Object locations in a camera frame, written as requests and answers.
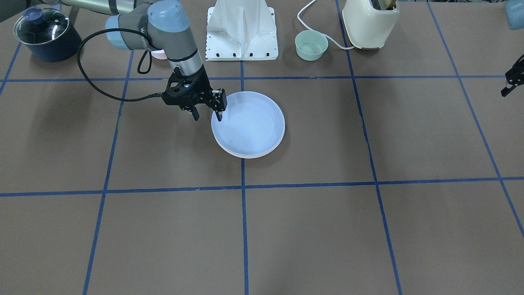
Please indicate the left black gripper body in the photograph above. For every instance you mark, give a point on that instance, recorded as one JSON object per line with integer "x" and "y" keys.
{"x": 511, "y": 78}

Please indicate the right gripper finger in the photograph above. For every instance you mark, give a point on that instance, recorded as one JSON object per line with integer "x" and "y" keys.
{"x": 219, "y": 115}
{"x": 195, "y": 113}

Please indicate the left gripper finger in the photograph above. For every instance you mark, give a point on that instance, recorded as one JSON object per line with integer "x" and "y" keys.
{"x": 506, "y": 90}

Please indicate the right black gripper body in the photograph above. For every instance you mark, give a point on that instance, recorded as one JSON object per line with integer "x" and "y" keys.
{"x": 202, "y": 86}

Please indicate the light blue plate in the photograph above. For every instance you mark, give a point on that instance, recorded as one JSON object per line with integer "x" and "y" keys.
{"x": 250, "y": 115}

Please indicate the pink plate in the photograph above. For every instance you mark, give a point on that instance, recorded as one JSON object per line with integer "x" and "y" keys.
{"x": 247, "y": 146}

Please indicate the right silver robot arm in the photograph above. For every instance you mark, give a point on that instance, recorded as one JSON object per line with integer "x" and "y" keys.
{"x": 153, "y": 25}

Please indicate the pink bowl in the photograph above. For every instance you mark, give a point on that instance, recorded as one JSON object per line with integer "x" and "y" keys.
{"x": 159, "y": 54}

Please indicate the beige plate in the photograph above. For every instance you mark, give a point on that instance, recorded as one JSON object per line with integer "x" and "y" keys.
{"x": 248, "y": 156}

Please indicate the green cup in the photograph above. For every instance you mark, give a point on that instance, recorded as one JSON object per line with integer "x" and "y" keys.
{"x": 310, "y": 45}

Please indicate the cream toaster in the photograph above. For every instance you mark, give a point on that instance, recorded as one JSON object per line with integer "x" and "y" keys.
{"x": 369, "y": 23}

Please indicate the dark blue pot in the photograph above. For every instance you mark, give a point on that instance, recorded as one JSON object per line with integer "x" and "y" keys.
{"x": 48, "y": 33}

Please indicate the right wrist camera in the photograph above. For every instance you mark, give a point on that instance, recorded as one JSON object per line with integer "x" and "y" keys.
{"x": 178, "y": 94}

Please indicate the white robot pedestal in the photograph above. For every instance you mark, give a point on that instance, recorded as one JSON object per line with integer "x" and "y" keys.
{"x": 241, "y": 30}

